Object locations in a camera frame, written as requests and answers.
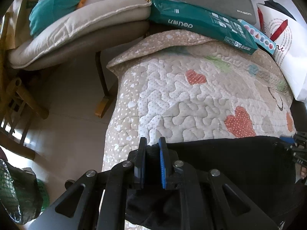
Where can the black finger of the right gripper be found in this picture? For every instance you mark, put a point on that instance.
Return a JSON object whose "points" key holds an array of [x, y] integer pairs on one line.
{"points": [[299, 139], [300, 156]]}

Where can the quilted heart pattern bedspread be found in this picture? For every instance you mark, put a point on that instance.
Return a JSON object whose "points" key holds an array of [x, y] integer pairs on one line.
{"points": [[185, 87]]}

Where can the black pants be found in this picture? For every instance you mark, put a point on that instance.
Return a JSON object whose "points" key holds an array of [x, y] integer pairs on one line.
{"points": [[246, 183]]}

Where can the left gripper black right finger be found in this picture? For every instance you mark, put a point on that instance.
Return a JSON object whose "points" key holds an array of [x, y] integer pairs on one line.
{"points": [[171, 166]]}

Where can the green paper ream pack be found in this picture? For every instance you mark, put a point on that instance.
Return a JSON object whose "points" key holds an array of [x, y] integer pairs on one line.
{"points": [[203, 21]]}

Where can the light blue flat box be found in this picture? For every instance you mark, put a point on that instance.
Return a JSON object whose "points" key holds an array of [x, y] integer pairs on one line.
{"points": [[260, 38]]}

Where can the brown chair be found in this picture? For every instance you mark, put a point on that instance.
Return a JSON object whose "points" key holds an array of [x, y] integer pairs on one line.
{"points": [[94, 42]]}

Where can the teal folded cloth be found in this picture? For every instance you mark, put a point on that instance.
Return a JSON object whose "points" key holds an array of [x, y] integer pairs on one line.
{"points": [[46, 12]]}

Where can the beige seat cushion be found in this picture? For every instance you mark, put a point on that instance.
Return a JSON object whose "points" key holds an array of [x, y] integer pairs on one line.
{"points": [[81, 22]]}

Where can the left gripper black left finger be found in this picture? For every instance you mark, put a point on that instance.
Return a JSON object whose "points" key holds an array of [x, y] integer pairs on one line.
{"points": [[139, 164]]}

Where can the wooden stool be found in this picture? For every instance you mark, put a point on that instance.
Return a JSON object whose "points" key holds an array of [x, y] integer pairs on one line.
{"points": [[14, 100]]}

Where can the green mesh basket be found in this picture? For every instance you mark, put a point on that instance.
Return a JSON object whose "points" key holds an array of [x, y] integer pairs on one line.
{"points": [[23, 196]]}

